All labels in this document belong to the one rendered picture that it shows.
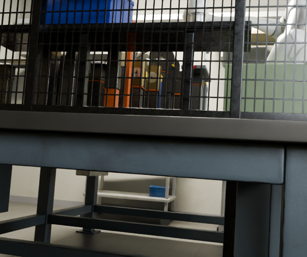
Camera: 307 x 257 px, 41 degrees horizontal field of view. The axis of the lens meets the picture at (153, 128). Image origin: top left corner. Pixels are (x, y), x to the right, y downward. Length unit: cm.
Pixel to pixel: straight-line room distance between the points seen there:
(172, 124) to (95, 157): 19
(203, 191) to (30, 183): 224
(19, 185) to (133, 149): 482
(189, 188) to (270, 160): 403
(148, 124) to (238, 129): 18
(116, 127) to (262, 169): 30
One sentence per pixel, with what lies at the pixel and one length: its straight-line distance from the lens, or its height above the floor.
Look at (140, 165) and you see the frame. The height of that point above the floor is 60.
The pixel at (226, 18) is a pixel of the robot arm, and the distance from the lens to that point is 259.
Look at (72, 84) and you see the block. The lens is 156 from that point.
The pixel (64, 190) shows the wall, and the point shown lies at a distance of 533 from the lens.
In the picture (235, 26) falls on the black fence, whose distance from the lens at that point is 120.
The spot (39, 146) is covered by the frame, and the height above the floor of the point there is 63.
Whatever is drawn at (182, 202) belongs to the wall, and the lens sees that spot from 485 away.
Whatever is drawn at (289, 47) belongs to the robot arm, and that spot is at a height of 115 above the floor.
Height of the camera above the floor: 60
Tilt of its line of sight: 5 degrees up
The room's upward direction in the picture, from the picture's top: 4 degrees clockwise
